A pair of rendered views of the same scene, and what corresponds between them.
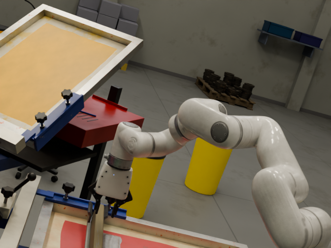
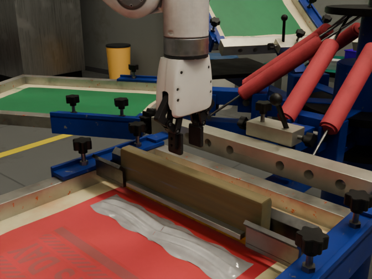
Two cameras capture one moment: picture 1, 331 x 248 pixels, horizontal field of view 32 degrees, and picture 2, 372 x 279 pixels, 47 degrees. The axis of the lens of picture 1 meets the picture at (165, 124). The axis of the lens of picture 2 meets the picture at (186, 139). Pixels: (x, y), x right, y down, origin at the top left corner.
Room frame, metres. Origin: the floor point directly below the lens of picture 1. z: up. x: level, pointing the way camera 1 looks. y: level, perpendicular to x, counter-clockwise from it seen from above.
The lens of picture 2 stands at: (2.26, -0.34, 1.39)
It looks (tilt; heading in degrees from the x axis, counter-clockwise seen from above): 20 degrees down; 142
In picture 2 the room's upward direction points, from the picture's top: straight up
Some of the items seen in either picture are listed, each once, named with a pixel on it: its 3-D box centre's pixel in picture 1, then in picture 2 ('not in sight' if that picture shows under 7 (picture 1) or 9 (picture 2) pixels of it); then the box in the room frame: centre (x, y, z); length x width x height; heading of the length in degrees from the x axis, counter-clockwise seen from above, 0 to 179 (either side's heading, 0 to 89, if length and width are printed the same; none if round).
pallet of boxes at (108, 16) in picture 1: (103, 30); not in sight; (11.11, 1.69, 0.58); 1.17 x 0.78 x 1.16; 103
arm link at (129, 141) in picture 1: (132, 144); (163, 1); (1.65, 0.08, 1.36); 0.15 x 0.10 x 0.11; 50
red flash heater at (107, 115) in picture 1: (78, 115); not in sight; (2.87, 0.44, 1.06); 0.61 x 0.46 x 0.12; 159
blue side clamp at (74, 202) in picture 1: (84, 211); (331, 260); (1.95, 0.19, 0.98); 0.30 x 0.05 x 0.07; 99
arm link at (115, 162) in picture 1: (117, 159); (189, 44); (1.68, 0.11, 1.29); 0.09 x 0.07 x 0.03; 99
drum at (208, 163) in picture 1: (209, 159); not in sight; (5.50, -0.52, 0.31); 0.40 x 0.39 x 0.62; 10
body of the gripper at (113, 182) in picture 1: (115, 177); (186, 81); (1.69, 0.10, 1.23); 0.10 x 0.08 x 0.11; 99
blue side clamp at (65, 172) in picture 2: not in sight; (113, 164); (1.40, 0.10, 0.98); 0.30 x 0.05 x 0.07; 99
